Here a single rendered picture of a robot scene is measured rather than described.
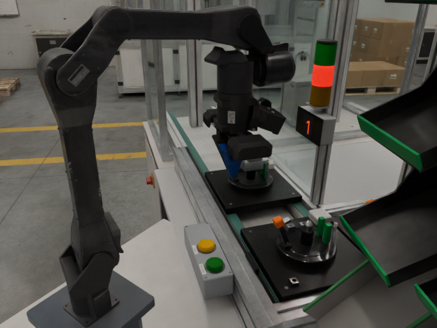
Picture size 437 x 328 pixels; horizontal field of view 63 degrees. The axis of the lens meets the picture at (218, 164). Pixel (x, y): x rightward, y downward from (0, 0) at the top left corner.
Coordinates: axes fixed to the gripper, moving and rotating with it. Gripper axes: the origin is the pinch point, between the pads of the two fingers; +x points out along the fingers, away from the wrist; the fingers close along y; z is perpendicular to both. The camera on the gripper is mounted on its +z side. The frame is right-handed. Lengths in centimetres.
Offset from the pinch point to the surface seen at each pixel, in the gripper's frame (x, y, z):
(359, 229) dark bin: 5.7, -17.6, 14.1
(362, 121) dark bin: -11.2, -16.5, 12.0
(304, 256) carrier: 26.6, 0.6, 17.4
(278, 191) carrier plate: 28.4, 31.4, 25.9
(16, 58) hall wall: 104, 842, -210
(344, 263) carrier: 28.4, -2.3, 26.3
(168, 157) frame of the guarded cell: 38, 86, 1
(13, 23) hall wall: 31, 841, -200
